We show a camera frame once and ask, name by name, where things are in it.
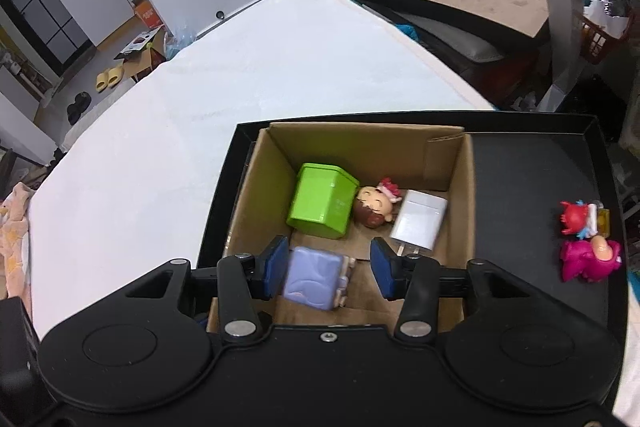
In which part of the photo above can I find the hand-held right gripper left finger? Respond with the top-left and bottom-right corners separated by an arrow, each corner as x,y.
122,235 -> 292,339

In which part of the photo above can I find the green tin box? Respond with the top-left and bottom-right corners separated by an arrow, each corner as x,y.
285,162 -> 361,240

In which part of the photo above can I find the white charger plug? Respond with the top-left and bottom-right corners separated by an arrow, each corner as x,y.
388,189 -> 449,259

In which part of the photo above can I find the red plastic basket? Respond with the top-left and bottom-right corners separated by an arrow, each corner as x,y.
579,8 -> 632,66

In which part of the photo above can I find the brown-haired doll figure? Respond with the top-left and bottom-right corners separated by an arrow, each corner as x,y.
352,177 -> 404,229

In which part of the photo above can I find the blue plastic bag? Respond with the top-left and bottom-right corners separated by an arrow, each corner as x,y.
163,26 -> 202,61

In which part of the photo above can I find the yellow slippers pair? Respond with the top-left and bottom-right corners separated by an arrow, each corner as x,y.
94,63 -> 125,94

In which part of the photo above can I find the black shallow tray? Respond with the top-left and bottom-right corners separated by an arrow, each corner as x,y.
196,113 -> 628,358

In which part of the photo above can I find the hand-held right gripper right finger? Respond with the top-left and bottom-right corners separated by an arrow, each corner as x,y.
370,238 -> 540,341

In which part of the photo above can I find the red toy figure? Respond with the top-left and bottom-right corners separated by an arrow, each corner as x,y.
558,200 -> 612,238

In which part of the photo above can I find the black shoes pair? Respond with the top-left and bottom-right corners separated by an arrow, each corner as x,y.
66,91 -> 93,126

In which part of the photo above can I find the orange carton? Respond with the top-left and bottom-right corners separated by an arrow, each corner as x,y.
132,0 -> 164,31

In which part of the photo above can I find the peach printed blanket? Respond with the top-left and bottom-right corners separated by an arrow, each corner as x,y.
0,181 -> 37,304

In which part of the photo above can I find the magenta toy figure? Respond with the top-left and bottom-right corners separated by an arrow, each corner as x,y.
558,234 -> 624,284

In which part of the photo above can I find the purple small case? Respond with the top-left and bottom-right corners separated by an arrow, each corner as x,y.
282,245 -> 352,313

